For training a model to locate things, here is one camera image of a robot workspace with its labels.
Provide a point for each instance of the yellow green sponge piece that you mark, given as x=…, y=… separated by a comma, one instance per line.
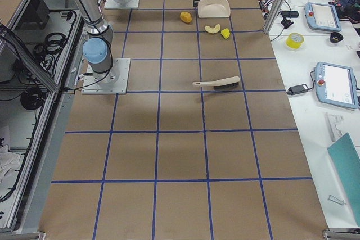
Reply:
x=225, y=33

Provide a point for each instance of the orange potato toy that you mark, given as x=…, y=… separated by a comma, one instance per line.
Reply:
x=186, y=17

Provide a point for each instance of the near teach pendant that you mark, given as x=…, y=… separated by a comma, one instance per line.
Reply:
x=336, y=85

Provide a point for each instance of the yellow tape roll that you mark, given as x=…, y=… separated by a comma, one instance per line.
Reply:
x=294, y=40

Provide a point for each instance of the white crumpled cloth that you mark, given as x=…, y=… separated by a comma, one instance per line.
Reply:
x=9, y=162

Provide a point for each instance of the teal board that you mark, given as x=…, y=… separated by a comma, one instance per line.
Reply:
x=346, y=160

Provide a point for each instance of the black power adapter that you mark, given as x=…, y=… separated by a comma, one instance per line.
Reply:
x=297, y=89

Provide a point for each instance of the far teach pendant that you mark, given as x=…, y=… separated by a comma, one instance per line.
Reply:
x=322, y=17

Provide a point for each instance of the beige plastic dustpan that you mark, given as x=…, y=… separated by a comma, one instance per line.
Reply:
x=213, y=9

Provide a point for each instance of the teach pendant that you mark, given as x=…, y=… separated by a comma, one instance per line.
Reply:
x=336, y=85
x=322, y=17

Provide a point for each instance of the beige hand brush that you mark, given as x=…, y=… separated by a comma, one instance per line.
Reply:
x=220, y=84

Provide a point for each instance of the pale curved peel piece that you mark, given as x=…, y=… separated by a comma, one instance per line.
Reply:
x=213, y=30

